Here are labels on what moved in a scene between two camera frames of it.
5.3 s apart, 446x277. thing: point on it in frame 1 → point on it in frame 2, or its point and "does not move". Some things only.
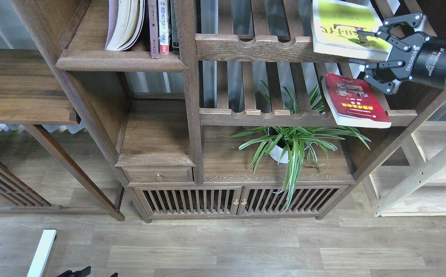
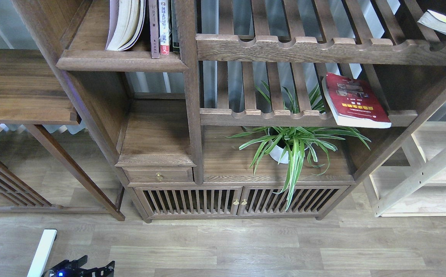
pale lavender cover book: x=126 y=17 does not move
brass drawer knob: x=159 y=176 does not move
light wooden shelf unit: x=436 y=183 does not move
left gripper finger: x=83 y=273 → x=67 y=268
